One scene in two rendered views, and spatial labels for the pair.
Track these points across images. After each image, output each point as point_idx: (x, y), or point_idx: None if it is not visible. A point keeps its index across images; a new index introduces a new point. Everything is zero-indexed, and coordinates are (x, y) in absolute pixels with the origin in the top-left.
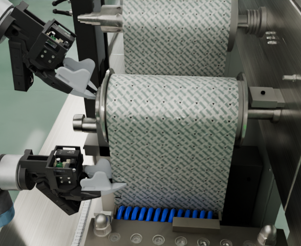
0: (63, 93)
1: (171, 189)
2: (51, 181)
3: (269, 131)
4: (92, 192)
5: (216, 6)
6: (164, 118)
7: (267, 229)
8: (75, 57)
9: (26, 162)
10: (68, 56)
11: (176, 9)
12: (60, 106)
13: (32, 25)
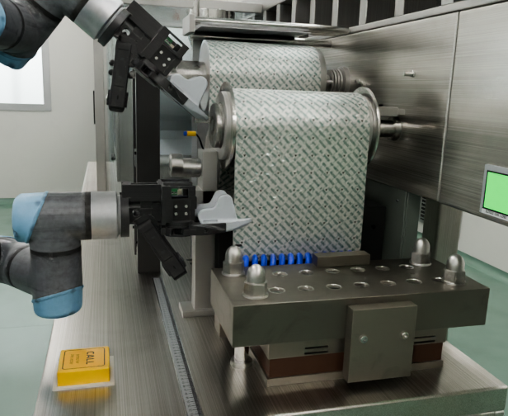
0: None
1: (303, 223)
2: (165, 209)
3: (387, 161)
4: (216, 224)
5: (304, 54)
6: (298, 119)
7: (420, 241)
8: None
9: (131, 187)
10: None
11: (265, 55)
12: None
13: (150, 22)
